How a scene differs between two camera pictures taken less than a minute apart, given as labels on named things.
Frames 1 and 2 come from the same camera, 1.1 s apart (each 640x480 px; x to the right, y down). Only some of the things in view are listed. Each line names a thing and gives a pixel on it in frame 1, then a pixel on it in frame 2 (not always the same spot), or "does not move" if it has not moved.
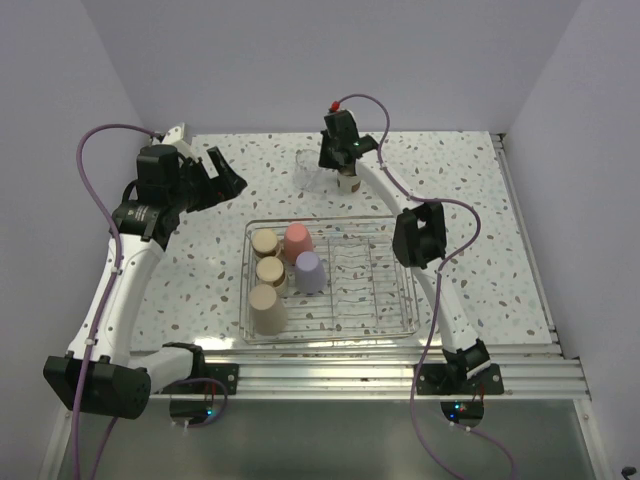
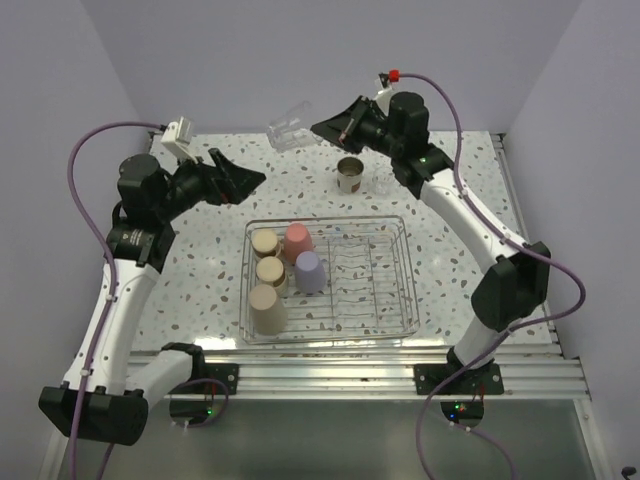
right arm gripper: [324, 160] to [344, 127]
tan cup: [270, 271] does not move
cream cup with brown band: [265, 243] does not move
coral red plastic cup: [297, 239] does not move
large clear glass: [307, 174] to [291, 129]
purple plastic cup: [309, 274] does not move
